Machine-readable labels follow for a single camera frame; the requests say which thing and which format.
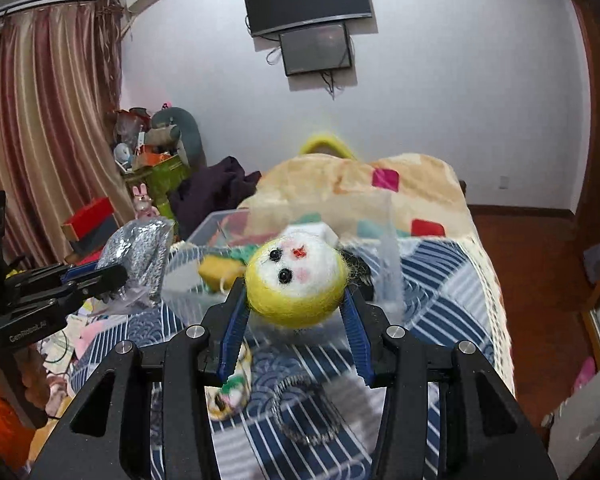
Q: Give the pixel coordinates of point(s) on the yellow felt piece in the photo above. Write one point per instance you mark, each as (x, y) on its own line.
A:
(214, 270)

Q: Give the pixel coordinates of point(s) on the blue patterned bedsheet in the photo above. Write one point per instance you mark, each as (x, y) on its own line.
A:
(445, 300)

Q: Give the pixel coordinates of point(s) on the silver glitter pouch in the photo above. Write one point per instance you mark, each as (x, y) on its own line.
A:
(140, 255)

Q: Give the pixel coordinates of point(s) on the striped red curtain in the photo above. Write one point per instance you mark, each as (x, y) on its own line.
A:
(45, 120)

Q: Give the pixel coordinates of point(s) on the pink bunny figurine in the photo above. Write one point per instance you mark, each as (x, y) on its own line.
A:
(144, 202)

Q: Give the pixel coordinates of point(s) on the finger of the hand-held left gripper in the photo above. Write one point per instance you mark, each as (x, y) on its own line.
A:
(77, 271)
(102, 279)

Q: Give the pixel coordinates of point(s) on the yellow felt doll head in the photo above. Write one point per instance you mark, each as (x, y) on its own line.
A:
(292, 280)

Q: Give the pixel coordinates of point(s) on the red box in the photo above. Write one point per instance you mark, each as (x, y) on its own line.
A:
(90, 215)

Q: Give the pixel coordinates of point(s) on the small black wall monitor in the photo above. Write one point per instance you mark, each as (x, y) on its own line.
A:
(316, 50)

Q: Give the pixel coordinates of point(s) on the beige patchwork blanket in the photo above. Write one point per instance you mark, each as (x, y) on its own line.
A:
(340, 185)

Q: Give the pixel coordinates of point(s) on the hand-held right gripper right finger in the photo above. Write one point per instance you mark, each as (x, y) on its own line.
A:
(355, 341)

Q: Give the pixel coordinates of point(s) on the green box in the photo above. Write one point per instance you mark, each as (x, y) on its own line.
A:
(167, 177)

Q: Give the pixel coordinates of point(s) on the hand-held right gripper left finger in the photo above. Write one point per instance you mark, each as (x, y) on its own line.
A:
(231, 332)

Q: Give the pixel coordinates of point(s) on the clear plastic storage box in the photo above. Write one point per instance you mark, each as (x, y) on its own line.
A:
(385, 260)

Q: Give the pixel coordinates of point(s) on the small felt doll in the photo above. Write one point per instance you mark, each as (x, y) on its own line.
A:
(232, 392)

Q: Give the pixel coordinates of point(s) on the orange box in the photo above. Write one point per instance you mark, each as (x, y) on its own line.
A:
(152, 161)

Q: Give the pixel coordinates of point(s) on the grey plush toy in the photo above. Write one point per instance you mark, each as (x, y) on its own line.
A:
(187, 127)

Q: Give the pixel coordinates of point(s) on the dark purple cloth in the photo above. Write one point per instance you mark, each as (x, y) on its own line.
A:
(210, 190)

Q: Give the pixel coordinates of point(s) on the yellow plush toy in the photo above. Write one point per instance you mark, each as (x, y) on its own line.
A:
(325, 139)

